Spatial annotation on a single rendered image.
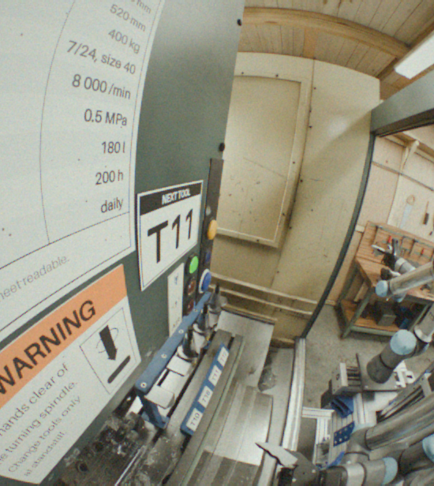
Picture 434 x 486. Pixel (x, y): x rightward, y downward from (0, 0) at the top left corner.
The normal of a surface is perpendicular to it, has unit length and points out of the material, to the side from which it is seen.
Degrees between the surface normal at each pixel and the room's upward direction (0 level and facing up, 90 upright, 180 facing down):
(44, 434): 90
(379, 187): 90
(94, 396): 90
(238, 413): 7
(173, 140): 90
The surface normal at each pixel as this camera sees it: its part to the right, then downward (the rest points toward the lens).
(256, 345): -0.02, -0.68
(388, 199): -0.32, 0.35
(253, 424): 0.17, -0.94
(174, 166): 0.94, 0.24
